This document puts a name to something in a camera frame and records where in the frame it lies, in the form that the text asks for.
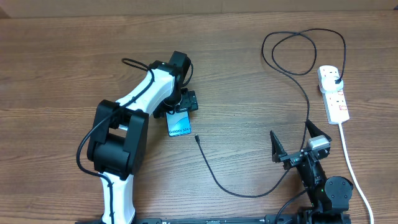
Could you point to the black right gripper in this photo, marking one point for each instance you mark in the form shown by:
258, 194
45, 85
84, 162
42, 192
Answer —
277, 154

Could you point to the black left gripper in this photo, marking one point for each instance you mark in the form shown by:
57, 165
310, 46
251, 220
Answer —
188, 101

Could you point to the smartphone with blue screen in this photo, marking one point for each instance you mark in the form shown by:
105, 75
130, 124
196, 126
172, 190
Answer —
178, 124

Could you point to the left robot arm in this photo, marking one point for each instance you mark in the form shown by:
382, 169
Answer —
116, 144

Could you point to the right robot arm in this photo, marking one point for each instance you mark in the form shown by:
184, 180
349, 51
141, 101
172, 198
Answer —
329, 196

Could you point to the white charger plug adapter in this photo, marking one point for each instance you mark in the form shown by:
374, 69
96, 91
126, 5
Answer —
329, 84

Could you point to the white power strip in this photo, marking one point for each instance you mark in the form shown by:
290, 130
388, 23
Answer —
335, 103

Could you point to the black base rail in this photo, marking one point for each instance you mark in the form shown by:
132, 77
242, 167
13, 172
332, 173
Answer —
214, 221

